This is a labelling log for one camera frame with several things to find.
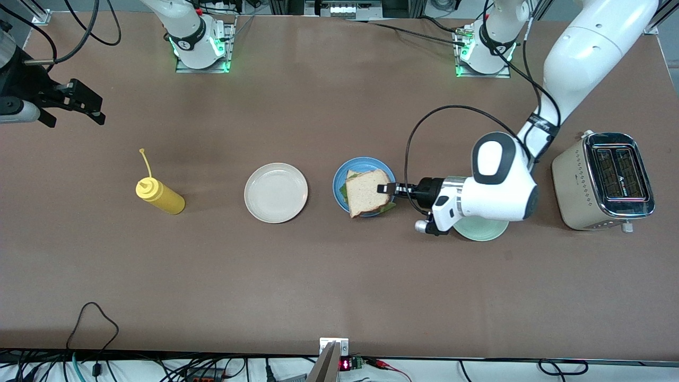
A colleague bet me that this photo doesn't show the beige chrome toaster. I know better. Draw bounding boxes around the beige chrome toaster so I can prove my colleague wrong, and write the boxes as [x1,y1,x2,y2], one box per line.
[552,130,656,234]

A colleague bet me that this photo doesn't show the yellow squeeze bottle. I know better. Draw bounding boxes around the yellow squeeze bottle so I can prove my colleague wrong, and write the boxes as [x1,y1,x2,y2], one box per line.
[136,149,186,215]

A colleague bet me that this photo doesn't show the black base cable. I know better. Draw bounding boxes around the black base cable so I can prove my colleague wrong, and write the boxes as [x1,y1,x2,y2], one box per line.
[347,15,467,46]

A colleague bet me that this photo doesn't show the aluminium camera post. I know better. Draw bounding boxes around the aluminium camera post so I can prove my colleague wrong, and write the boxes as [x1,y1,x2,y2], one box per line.
[305,342,340,382]

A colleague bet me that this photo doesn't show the blue plate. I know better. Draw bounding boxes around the blue plate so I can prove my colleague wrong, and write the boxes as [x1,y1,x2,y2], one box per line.
[333,157,397,218]

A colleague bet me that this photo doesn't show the black coiled cable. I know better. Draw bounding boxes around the black coiled cable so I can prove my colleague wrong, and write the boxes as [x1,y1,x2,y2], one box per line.
[538,359,589,376]

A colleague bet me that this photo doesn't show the black device white lights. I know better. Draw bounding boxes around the black device white lights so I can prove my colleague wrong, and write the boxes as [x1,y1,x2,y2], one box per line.
[305,0,382,21]

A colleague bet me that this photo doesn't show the metal corner bracket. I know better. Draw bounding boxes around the metal corner bracket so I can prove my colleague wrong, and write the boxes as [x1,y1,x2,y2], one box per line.
[21,0,52,24]
[643,0,679,36]

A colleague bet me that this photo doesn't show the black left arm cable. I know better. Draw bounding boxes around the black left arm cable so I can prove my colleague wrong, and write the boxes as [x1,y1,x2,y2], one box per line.
[405,0,558,186]

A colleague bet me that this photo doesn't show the red and black wires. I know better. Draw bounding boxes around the red and black wires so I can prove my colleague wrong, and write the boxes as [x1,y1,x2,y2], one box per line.
[365,358,413,382]

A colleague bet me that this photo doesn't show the green lettuce leaf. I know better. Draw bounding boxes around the green lettuce leaf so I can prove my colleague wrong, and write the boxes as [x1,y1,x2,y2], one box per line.
[339,182,397,216]

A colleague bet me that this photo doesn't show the black power strip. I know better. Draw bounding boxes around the black power strip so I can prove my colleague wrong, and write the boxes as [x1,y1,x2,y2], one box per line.
[180,370,226,382]

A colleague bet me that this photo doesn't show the pale green plate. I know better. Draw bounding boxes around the pale green plate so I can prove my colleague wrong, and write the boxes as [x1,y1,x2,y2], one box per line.
[452,218,510,242]

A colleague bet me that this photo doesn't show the thin black looped cable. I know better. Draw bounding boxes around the thin black looped cable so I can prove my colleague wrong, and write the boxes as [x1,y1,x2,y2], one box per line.
[66,302,119,353]

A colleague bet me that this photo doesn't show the metal mounting plate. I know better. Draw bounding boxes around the metal mounting plate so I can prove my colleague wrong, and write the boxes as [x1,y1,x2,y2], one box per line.
[319,337,350,357]

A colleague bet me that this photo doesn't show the pale pink plate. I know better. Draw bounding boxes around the pale pink plate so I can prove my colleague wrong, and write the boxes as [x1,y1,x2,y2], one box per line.
[244,162,309,224]

